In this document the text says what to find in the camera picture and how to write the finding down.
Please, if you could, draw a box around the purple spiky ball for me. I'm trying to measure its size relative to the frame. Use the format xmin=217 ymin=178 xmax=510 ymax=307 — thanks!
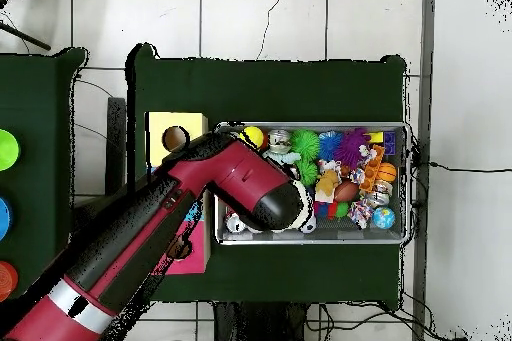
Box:
xmin=333 ymin=128 xmax=371 ymax=168

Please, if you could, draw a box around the wooden box with three holes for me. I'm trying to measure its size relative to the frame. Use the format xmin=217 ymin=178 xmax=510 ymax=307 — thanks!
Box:
xmin=146 ymin=111 xmax=212 ymax=277

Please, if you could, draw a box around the clear shallow mesh bin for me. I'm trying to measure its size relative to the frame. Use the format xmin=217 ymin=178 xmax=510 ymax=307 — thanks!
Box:
xmin=213 ymin=122 xmax=414 ymax=246

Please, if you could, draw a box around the yellow tennis ball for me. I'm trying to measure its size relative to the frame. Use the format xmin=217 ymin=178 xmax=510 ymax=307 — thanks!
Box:
xmin=243 ymin=126 xmax=266 ymax=150

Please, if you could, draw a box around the crushed silver can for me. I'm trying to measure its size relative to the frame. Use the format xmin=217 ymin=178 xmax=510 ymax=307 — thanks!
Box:
xmin=267 ymin=128 xmax=293 ymax=155

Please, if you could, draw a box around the green spiky ball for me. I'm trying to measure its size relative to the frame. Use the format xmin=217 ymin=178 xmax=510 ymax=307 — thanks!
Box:
xmin=290 ymin=129 xmax=321 ymax=160

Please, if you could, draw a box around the red soda can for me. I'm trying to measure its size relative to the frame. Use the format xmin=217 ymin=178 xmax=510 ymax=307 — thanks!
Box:
xmin=225 ymin=212 xmax=246 ymax=235

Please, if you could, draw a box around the small orange basketball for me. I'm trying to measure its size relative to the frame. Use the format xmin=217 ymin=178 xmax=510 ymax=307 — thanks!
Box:
xmin=376 ymin=162 xmax=399 ymax=185

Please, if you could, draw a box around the blue globe ball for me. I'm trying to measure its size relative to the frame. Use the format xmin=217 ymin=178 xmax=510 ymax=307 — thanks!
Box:
xmin=372 ymin=206 xmax=397 ymax=231

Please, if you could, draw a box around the black side stand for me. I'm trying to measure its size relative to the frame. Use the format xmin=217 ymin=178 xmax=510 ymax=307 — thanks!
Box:
xmin=71 ymin=96 xmax=129 ymax=230

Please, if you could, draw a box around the dark green side table cloth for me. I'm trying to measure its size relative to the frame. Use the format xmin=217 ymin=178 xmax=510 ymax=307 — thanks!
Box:
xmin=0 ymin=48 xmax=89 ymax=302

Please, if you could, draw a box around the green disc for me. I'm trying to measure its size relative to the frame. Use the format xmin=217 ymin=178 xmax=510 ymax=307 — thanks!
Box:
xmin=0 ymin=128 xmax=21 ymax=173

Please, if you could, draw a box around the blue disc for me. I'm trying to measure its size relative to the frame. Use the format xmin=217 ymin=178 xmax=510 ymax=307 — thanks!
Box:
xmin=0 ymin=196 xmax=13 ymax=242

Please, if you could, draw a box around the red disc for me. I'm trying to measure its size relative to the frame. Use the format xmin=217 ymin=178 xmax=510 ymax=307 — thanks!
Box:
xmin=0 ymin=260 xmax=20 ymax=302

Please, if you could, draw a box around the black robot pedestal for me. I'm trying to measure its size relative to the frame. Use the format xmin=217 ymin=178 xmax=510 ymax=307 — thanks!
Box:
xmin=214 ymin=300 xmax=321 ymax=341

